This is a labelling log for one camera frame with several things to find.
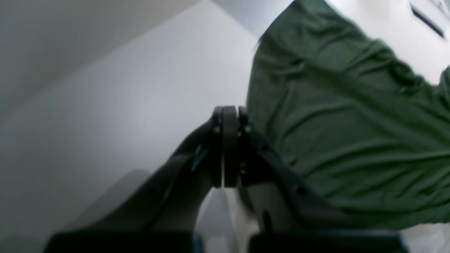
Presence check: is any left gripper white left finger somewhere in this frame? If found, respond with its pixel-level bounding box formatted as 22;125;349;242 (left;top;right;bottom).
46;107;224;253

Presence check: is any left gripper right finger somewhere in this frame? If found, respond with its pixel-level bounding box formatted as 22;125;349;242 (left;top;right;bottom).
223;106;408;253

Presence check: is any dark green t-shirt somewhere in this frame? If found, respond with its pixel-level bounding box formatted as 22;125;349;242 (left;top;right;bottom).
246;0;450;229

